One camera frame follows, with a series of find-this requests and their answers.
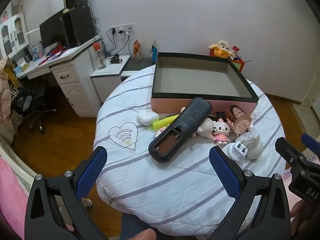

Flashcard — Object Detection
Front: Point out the yellow highlighter pen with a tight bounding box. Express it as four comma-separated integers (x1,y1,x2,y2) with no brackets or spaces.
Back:
152,114,180,131

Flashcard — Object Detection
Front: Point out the person's left hand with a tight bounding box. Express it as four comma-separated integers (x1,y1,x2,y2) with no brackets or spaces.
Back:
132,229,157,240

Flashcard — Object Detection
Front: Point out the pink blanket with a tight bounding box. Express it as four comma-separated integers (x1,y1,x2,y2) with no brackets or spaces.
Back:
0,155,33,240

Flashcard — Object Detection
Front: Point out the white desk with drawers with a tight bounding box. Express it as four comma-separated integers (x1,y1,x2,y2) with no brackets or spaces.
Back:
15,36,103,118

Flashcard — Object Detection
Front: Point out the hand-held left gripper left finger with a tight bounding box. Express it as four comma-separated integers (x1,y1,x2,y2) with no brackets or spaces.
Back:
24,146,108,240

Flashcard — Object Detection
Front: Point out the black computer monitor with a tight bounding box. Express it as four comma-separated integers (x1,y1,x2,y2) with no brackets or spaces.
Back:
39,8,68,49

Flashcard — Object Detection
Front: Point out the red desk object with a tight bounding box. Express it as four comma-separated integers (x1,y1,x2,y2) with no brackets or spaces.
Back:
47,45,63,56

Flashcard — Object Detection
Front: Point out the orange toy crate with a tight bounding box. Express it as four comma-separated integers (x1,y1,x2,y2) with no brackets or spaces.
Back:
209,50,247,72

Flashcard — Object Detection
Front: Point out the blue and white bag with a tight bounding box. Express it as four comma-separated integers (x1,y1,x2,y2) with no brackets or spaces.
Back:
150,40,159,64

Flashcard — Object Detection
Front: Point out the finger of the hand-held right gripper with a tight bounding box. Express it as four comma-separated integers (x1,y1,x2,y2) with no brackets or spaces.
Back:
301,133,320,157
275,137,312,172

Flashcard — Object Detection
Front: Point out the yellow and white plush toy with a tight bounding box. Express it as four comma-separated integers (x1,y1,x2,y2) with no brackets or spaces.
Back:
209,40,237,59

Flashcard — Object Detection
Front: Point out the black remote control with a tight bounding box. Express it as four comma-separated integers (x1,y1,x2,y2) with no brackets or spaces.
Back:
148,97,213,163

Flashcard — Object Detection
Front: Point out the small baby doll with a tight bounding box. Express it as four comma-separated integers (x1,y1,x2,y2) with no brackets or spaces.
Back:
180,106,215,140

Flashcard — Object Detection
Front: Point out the person's right hand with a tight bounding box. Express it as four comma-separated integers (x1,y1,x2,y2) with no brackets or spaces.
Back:
290,200,307,218

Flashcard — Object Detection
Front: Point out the orange snack bag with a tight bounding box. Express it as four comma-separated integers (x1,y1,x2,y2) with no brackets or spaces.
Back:
132,39,143,60

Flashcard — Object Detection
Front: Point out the white earbuds case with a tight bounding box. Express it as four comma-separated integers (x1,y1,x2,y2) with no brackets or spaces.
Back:
137,111,160,125

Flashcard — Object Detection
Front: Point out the pink and black storage box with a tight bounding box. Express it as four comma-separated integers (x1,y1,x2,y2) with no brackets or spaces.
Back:
151,52,259,117

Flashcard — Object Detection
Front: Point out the rose gold cylinder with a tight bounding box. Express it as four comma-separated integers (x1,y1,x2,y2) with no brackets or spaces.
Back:
229,105,252,134

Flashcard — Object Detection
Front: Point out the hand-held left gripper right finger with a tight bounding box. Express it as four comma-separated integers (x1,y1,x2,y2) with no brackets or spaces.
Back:
209,146,292,240

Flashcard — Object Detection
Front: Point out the person's jeans leg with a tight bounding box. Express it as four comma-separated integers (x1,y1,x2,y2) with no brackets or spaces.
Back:
121,214,160,240

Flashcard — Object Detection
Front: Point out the pink padded coat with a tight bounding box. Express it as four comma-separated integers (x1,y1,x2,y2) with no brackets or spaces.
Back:
0,59,15,145

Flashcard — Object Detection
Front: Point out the round table striped cloth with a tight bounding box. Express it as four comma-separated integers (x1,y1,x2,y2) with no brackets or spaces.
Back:
93,65,287,238

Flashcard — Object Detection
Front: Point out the clear bottle with orange cap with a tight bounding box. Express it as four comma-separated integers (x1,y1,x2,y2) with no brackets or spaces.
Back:
93,42,107,70

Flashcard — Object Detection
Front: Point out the black office chair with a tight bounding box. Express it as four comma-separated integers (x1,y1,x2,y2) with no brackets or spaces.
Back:
11,80,57,134

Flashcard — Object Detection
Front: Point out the white wall socket strip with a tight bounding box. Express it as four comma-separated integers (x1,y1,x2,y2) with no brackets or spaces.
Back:
110,24,134,34

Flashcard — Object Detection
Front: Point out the black computer tower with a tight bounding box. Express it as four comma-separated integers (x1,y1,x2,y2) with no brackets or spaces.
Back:
62,6,95,48

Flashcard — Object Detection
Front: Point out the white door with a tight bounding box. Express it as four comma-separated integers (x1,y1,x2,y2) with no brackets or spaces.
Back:
301,70,320,108

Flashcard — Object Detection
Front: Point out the dark grey low table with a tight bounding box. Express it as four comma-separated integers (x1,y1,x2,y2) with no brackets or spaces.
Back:
121,57,154,77

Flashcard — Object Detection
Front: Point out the white plug adapter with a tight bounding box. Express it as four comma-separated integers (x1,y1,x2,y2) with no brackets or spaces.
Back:
229,127,264,160

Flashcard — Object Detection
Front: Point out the blue and white box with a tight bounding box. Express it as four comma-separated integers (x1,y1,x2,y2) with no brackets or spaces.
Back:
32,42,43,60

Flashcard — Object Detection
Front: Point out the white bedside cabinet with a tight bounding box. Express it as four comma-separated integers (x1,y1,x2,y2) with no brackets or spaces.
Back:
90,54,131,103

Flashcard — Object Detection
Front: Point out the white glass door cabinet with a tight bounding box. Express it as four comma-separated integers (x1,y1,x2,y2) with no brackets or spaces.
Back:
0,11,29,60

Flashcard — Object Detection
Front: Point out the pink cat block figure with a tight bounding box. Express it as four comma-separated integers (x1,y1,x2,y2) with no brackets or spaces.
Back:
212,119,232,144

